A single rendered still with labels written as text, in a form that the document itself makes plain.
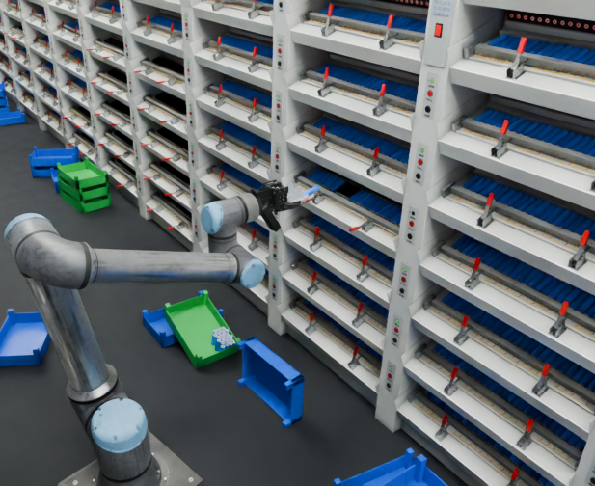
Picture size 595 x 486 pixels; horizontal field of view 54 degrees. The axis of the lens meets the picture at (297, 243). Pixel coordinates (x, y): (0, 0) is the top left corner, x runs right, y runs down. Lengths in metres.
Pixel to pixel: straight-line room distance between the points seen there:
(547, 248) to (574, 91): 0.39
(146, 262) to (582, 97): 1.09
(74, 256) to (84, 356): 0.41
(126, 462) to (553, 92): 1.46
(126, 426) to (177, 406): 0.56
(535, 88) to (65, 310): 1.29
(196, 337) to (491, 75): 1.61
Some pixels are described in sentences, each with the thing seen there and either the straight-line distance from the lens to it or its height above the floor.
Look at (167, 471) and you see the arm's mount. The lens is 2.00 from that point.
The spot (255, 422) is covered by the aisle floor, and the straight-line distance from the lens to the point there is 2.24.
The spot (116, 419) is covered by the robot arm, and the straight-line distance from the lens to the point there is 1.81.
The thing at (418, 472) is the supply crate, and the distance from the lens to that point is 1.66.
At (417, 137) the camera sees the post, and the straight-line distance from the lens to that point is 1.73.
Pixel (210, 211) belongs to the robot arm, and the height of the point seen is 0.84.
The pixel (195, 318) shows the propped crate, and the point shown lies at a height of 0.08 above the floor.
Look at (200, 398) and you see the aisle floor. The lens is 2.34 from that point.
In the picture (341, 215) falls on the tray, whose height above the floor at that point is 0.71.
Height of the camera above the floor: 1.57
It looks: 28 degrees down
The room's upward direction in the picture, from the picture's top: 2 degrees clockwise
